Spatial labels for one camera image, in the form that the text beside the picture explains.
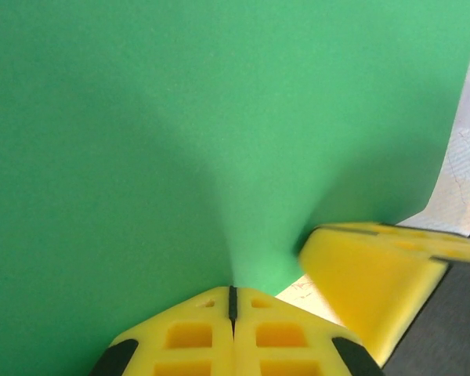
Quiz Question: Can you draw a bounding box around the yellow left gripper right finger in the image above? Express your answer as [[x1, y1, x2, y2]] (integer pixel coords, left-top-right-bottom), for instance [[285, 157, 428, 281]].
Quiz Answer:
[[233, 285, 385, 376]]

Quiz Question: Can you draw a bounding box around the green paper sheet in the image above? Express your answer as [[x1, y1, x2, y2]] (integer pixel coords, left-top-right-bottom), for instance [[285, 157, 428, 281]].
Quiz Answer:
[[0, 0, 470, 376]]

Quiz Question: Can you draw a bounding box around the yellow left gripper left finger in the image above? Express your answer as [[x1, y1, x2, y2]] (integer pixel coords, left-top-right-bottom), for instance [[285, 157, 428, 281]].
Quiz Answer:
[[88, 285, 236, 376]]

